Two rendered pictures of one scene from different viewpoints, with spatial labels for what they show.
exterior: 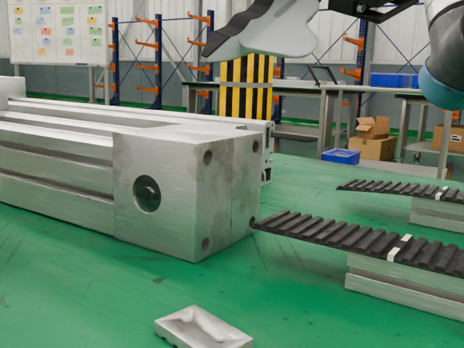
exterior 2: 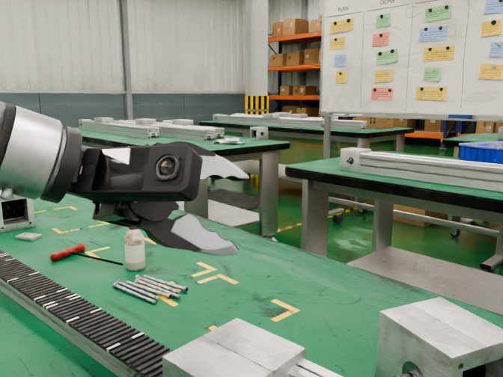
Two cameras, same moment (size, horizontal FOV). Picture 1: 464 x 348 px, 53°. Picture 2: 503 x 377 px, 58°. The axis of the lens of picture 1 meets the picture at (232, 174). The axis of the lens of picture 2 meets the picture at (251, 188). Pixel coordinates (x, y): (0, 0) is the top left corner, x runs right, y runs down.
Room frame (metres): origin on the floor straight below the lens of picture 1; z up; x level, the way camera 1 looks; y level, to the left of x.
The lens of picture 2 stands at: (0.78, 0.11, 1.11)
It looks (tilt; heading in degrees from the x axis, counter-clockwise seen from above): 12 degrees down; 189
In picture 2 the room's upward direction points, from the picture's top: straight up
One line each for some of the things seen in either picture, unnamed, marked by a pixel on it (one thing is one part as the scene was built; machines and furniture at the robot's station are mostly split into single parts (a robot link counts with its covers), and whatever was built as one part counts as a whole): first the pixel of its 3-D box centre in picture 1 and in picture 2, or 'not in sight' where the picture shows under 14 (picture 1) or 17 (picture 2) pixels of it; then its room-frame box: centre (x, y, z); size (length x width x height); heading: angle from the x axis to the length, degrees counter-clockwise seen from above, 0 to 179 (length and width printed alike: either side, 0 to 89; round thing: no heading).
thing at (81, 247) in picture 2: not in sight; (93, 257); (-0.02, -0.34, 0.79); 0.16 x 0.08 x 0.02; 71
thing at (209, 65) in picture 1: (146, 62); not in sight; (10.90, 2.03, 1.10); 3.30 x 0.90 x 2.20; 51
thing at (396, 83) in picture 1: (378, 135); not in sight; (3.52, -1.10, 0.50); 1.03 x 0.55 x 1.01; 63
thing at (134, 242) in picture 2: not in sight; (134, 238); (-0.01, -0.24, 0.84); 0.04 x 0.04 x 0.12
